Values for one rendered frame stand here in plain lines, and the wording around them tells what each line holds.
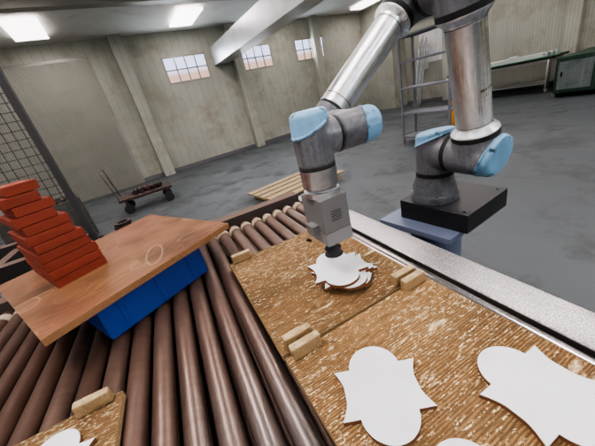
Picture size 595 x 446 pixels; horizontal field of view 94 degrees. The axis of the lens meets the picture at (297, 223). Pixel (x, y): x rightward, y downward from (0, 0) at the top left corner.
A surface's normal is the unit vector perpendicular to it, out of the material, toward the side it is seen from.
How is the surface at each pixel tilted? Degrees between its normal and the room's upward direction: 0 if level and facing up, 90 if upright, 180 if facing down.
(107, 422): 0
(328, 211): 90
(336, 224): 90
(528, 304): 0
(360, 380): 0
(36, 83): 90
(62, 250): 90
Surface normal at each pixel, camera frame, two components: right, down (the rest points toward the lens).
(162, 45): 0.54, 0.24
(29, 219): 0.80, 0.07
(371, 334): -0.22, -0.89
